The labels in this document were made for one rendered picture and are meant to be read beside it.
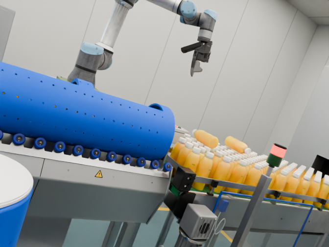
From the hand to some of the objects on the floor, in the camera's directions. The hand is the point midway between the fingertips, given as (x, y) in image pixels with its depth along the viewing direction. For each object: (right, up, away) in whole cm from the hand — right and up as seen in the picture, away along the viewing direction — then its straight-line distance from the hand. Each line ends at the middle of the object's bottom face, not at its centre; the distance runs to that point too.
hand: (191, 74), depth 161 cm
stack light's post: (-4, -155, -8) cm, 155 cm away
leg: (-60, -132, +5) cm, 145 cm away
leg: (-54, -136, -7) cm, 146 cm away
